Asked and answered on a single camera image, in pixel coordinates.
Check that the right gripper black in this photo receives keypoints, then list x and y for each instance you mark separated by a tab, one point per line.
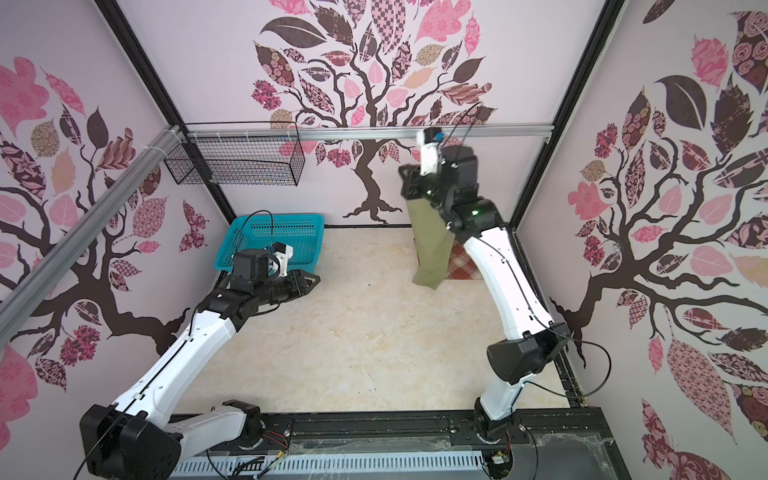
409	177

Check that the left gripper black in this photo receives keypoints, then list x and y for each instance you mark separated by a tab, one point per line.
299	283

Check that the olive green skirt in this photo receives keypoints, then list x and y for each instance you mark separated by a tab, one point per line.
427	224

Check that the red plaid skirt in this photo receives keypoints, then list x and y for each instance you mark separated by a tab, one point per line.
462	261

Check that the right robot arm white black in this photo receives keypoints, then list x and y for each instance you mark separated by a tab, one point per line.
531	340

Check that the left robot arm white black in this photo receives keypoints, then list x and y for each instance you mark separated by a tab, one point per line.
135	437

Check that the teal plastic basket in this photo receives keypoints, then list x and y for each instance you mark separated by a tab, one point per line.
303	232

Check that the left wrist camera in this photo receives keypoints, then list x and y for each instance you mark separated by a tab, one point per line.
279	256

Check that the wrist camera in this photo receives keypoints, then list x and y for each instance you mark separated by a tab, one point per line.
279	256
429	141

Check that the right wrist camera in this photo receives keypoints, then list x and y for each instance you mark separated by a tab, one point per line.
429	141

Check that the black wire basket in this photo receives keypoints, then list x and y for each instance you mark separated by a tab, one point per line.
257	153

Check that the aluminium rail back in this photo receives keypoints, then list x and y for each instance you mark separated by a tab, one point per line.
372	132

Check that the aluminium rail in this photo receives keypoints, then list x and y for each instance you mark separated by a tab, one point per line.
19	306
372	132

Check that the aluminium rail left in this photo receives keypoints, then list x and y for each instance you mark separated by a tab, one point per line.
19	306

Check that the white slotted cable duct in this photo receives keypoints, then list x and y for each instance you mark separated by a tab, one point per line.
330	466

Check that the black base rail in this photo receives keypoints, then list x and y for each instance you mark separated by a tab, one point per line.
570	443

